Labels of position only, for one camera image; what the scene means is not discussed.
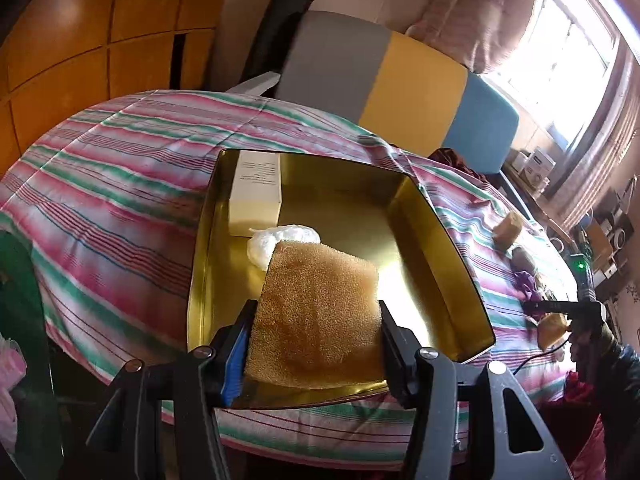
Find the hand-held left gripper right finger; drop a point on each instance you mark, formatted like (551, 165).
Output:
(397, 360)

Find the brown sponge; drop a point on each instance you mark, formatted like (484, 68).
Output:
(552, 331)
(315, 320)
(509, 230)

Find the wooden wardrobe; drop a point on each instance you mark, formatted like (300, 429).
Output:
(75, 35)

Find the striped blanket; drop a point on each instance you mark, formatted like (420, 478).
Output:
(125, 170)

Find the person's right forearm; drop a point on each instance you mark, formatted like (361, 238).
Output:
(620, 370)

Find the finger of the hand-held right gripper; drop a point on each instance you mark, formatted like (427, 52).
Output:
(550, 306)

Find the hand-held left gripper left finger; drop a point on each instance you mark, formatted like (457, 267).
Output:
(234, 360)

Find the white printed box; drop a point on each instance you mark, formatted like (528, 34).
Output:
(539, 165)

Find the white carton box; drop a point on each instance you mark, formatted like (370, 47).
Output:
(255, 195)

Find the dark red cloth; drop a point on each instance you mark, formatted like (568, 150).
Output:
(452, 160)

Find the window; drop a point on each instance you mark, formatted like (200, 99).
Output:
(565, 35)

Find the purple crumpled item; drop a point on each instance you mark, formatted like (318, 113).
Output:
(527, 281)

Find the white rolled cloth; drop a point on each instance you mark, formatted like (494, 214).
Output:
(523, 261)

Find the striped side curtain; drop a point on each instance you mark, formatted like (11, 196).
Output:
(615, 125)

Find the brown cardboard box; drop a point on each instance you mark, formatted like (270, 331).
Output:
(600, 240)

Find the grey yellow blue chair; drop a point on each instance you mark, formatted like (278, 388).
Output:
(415, 85)

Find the black rolled mat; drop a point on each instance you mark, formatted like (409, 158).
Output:
(277, 30)

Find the pink plastic bag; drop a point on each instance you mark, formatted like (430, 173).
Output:
(10, 380)

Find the white plastic bag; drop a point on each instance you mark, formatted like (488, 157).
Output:
(287, 236)

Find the wooden desk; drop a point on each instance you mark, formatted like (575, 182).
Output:
(545, 210)

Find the pink curtain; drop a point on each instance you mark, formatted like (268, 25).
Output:
(475, 10)

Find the gold metal tin box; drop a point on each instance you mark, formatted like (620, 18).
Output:
(350, 220)

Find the red quilted fabric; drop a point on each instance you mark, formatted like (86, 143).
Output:
(575, 420)

